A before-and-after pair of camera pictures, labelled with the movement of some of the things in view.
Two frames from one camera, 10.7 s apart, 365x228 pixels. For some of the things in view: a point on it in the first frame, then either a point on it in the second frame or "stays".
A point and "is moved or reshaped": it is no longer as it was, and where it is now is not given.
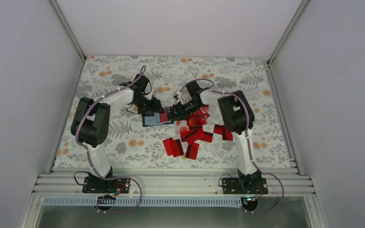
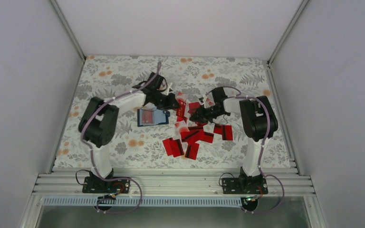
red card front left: (168, 146) stays
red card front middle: (177, 149) stays
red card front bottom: (192, 150) stays
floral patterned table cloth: (196, 140) stays
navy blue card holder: (155, 119) is moved or reshaped
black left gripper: (154, 108) → (171, 99)
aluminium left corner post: (68, 30) stays
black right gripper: (181, 112) → (201, 116)
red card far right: (227, 135) stays
